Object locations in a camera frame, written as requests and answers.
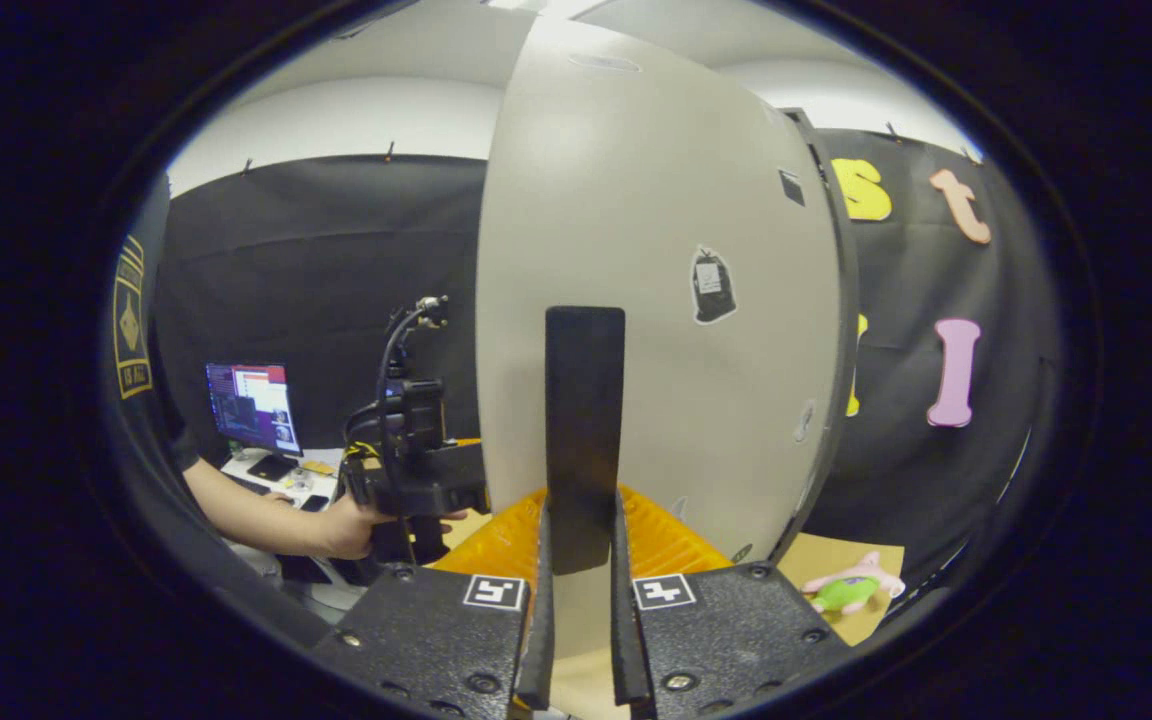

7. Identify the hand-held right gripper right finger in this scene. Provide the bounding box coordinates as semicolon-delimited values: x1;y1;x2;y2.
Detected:
611;487;852;720

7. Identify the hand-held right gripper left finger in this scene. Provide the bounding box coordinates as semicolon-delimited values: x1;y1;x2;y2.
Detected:
311;487;555;716

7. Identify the black door handle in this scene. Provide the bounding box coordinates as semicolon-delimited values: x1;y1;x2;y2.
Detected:
545;306;627;576

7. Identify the beige cabinet door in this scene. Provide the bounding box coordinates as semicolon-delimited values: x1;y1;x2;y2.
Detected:
476;18;847;661

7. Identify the dark grey cabinet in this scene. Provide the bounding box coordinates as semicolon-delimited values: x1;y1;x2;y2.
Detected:
781;105;862;566

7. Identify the computer monitor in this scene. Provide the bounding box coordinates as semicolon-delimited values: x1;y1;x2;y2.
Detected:
206;363;304;483

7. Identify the white desk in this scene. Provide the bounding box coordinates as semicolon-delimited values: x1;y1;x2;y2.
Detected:
219;447;377;613

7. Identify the black backdrop cloth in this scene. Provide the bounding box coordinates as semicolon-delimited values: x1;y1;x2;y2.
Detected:
151;128;1062;591

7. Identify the pink and green plush toy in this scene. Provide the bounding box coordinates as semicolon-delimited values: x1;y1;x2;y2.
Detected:
801;550;907;614

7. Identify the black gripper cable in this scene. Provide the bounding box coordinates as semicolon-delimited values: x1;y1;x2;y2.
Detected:
376;294;451;396

